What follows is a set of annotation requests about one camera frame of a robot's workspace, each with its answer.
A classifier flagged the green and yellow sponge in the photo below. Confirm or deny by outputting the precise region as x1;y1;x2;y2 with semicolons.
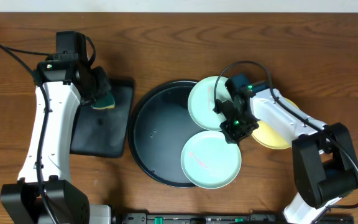
91;92;115;110

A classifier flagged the yellow plate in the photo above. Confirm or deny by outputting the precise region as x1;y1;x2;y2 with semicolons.
250;96;301;151

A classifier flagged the mint green plate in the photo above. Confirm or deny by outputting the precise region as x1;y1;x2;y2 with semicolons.
180;131;242;189
188;76;226;131

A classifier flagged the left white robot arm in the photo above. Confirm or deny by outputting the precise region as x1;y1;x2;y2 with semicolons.
1;60;112;223

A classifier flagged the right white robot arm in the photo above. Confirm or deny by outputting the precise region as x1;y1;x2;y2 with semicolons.
214;85;358;223

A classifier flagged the black rectangular tray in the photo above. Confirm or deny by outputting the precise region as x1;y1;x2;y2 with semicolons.
70;79;134;158

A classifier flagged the black round serving tray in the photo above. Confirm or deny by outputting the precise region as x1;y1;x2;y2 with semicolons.
128;80;204;188

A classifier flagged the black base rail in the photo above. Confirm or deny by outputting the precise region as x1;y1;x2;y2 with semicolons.
121;212;355;224

